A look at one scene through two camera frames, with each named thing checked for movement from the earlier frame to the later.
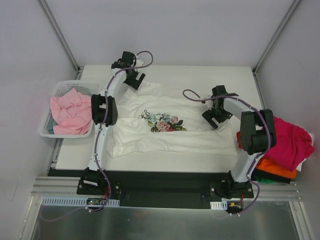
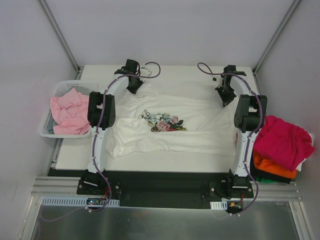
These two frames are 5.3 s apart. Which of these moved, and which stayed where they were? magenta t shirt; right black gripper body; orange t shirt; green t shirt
Moved: right black gripper body
Stayed: green t shirt; magenta t shirt; orange t shirt
